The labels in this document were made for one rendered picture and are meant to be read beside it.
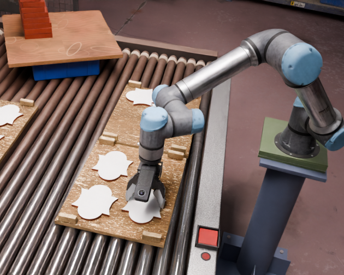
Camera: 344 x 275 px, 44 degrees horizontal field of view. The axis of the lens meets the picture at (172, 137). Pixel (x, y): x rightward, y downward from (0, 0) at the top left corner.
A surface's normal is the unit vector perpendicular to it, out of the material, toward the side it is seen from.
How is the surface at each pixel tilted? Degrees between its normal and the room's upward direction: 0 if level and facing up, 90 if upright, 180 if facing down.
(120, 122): 0
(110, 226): 0
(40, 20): 90
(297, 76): 81
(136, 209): 0
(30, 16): 90
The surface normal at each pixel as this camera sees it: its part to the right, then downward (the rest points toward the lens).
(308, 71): 0.34, 0.48
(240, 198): 0.10, -0.77
